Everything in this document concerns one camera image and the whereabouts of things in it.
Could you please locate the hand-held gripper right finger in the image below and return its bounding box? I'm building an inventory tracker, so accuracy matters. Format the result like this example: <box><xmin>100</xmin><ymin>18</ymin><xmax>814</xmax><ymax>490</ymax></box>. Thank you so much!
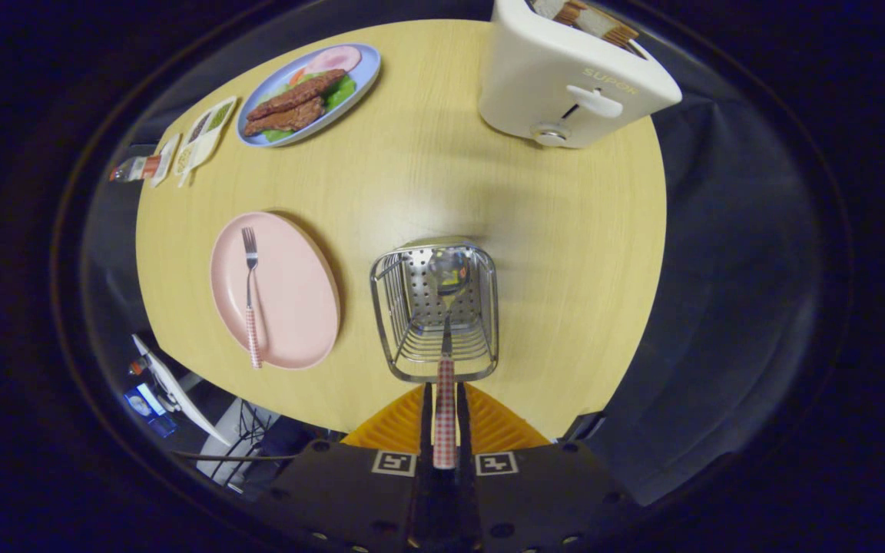
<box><xmin>454</xmin><ymin>382</ymin><xmax>639</xmax><ymax>553</ymax></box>

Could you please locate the blue lit screen device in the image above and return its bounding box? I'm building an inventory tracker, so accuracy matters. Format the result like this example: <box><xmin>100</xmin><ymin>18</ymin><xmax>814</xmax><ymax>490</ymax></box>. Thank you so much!
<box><xmin>124</xmin><ymin>384</ymin><xmax>180</xmax><ymax>439</ymax></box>

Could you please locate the pink ham slice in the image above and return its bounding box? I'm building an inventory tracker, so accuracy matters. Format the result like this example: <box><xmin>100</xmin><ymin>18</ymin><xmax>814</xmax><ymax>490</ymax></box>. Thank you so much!
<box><xmin>304</xmin><ymin>45</ymin><xmax>363</xmax><ymax>76</ymax></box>

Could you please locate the green lettuce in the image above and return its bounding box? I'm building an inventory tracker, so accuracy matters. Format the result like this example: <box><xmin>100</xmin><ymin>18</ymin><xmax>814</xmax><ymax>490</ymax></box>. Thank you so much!
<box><xmin>262</xmin><ymin>73</ymin><xmax>357</xmax><ymax>143</ymax></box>

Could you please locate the toast slice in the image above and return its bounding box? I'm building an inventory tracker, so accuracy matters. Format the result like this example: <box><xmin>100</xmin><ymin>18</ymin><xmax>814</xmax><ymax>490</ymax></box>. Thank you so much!
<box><xmin>532</xmin><ymin>0</ymin><xmax>588</xmax><ymax>25</ymax></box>
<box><xmin>577</xmin><ymin>6</ymin><xmax>641</xmax><ymax>48</ymax></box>

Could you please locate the pink round plate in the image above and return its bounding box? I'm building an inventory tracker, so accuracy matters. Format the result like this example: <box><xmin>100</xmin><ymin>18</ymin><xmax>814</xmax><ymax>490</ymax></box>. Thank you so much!
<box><xmin>210</xmin><ymin>211</ymin><xmax>342</xmax><ymax>371</ymax></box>

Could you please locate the small white square tray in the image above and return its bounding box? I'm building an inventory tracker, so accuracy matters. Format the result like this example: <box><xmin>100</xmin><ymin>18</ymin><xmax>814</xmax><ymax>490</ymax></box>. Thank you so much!
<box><xmin>150</xmin><ymin>133</ymin><xmax>182</xmax><ymax>189</ymax></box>

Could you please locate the blue oval plate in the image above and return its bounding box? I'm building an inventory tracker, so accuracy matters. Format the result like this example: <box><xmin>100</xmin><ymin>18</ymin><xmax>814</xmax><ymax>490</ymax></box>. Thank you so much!
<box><xmin>236</xmin><ymin>42</ymin><xmax>382</xmax><ymax>147</ymax></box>

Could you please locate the white divided seasoning dish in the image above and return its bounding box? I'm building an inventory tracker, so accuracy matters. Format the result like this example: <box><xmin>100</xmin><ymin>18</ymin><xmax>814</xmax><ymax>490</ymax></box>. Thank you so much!
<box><xmin>174</xmin><ymin>96</ymin><xmax>238</xmax><ymax>187</ymax></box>

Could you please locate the brown meat slice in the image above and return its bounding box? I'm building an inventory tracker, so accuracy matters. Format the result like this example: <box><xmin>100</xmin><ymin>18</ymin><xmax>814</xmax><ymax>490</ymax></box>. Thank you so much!
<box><xmin>243</xmin><ymin>96</ymin><xmax>326</xmax><ymax>137</ymax></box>
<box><xmin>247</xmin><ymin>69</ymin><xmax>347</xmax><ymax>121</ymax></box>

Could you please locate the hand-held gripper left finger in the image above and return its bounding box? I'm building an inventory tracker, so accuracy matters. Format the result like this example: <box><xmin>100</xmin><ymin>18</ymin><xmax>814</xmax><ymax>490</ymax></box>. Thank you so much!
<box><xmin>247</xmin><ymin>382</ymin><xmax>443</xmax><ymax>553</ymax></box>

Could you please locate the black tripod stand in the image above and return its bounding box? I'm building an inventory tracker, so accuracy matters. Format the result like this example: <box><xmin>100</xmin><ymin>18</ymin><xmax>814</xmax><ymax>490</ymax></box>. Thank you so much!
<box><xmin>212</xmin><ymin>399</ymin><xmax>282</xmax><ymax>492</ymax></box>

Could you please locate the checked handle metal fork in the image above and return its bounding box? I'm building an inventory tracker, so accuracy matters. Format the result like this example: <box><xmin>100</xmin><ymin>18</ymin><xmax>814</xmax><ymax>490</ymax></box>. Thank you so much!
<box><xmin>240</xmin><ymin>227</ymin><xmax>265</xmax><ymax>369</ymax></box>

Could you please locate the clear bottle with red label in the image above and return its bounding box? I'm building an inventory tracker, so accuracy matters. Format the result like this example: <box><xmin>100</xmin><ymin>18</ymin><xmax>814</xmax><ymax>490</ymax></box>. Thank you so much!
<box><xmin>109</xmin><ymin>155</ymin><xmax>163</xmax><ymax>184</ymax></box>

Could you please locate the white flat device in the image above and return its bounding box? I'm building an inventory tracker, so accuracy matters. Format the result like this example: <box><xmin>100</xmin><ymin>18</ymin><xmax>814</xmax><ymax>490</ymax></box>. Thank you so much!
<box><xmin>131</xmin><ymin>334</ymin><xmax>232</xmax><ymax>448</ymax></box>

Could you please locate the black cable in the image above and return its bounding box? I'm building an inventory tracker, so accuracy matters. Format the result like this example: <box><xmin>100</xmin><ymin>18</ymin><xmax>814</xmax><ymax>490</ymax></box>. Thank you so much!
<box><xmin>170</xmin><ymin>452</ymin><xmax>297</xmax><ymax>463</ymax></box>

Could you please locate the metal wire basket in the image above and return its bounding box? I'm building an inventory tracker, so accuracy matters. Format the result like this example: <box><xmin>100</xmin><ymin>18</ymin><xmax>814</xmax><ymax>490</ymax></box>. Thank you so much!
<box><xmin>370</xmin><ymin>237</ymin><xmax>500</xmax><ymax>383</ymax></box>

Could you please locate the checked handle metal spoon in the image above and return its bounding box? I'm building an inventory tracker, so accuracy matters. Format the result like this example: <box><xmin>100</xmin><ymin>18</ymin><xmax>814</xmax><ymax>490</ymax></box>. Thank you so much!
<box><xmin>427</xmin><ymin>247</ymin><xmax>472</xmax><ymax>471</ymax></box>

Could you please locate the white toaster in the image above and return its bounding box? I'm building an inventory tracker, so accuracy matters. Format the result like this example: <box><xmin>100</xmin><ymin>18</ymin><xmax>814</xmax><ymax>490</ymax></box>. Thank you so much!
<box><xmin>478</xmin><ymin>0</ymin><xmax>683</xmax><ymax>149</ymax></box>

